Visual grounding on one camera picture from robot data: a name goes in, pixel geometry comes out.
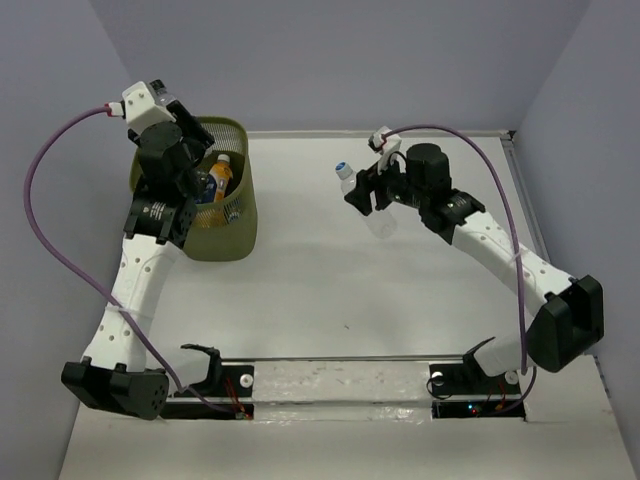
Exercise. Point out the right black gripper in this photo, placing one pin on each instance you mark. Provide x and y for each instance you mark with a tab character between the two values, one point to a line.
368	180

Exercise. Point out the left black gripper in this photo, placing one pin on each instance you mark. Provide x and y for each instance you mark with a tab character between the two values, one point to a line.
191	124

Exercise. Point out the clear plastic bottle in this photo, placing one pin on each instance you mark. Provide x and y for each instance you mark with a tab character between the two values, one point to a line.
358	191

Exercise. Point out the orange tea bottle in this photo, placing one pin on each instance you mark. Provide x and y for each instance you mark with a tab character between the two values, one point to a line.
215	188

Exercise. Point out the pepsi label small bottle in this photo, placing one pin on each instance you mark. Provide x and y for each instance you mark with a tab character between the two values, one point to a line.
163	96

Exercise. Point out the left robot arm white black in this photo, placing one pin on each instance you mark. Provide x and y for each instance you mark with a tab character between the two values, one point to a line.
121	371

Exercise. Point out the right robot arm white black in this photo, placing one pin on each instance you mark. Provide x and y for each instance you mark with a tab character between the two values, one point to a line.
564	315

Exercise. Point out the green mesh waste bin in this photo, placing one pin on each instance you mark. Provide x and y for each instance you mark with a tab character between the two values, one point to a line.
230	235

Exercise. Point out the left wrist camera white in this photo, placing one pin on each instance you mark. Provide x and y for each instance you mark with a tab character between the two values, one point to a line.
140	108

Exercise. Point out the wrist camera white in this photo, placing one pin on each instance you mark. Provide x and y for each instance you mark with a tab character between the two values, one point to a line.
385	144
140	108

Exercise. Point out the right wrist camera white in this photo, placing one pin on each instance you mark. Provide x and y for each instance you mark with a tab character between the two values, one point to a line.
385	144

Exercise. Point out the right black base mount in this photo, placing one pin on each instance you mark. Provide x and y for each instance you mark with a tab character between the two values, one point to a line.
455	397

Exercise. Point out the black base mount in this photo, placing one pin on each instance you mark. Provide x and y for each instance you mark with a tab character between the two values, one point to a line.
455	397
231	394

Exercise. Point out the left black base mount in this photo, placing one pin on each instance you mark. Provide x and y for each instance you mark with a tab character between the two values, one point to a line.
231	394

